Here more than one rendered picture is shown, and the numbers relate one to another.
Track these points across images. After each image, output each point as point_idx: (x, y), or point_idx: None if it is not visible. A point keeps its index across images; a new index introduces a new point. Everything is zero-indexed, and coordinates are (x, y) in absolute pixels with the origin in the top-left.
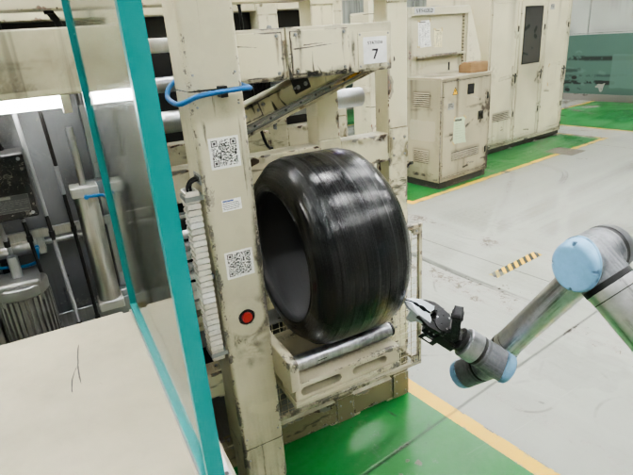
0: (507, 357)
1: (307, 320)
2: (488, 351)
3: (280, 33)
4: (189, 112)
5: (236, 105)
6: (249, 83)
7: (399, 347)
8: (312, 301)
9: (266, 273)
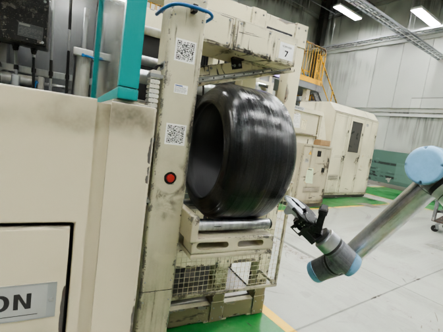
0: (354, 254)
1: (213, 191)
2: (341, 246)
3: (233, 19)
4: (169, 16)
5: (200, 23)
6: (207, 41)
7: (264, 269)
8: (221, 172)
9: (188, 171)
